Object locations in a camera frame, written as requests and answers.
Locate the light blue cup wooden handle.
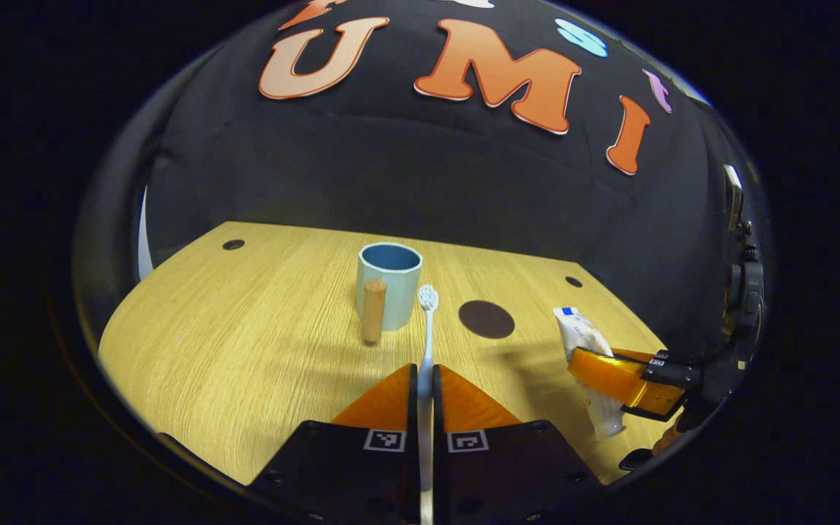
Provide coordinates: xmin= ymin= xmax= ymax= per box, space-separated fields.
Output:
xmin=357 ymin=243 xmax=424 ymax=345

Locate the white toothbrush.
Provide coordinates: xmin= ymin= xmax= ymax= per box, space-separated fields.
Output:
xmin=417 ymin=284 xmax=440 ymax=525

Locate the black backdrop cloth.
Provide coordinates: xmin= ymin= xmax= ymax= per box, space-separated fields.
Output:
xmin=139 ymin=0 xmax=756 ymax=358

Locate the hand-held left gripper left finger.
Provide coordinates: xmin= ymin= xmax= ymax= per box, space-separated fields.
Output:
xmin=249 ymin=363 xmax=421 ymax=525

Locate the white toothpaste tube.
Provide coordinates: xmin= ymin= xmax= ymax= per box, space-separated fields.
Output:
xmin=553 ymin=306 xmax=626 ymax=440

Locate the dark brown round coaster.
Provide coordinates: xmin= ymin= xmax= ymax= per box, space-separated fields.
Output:
xmin=459 ymin=300 xmax=516 ymax=340

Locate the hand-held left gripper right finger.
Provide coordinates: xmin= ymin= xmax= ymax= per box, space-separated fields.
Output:
xmin=432 ymin=365 xmax=603 ymax=525

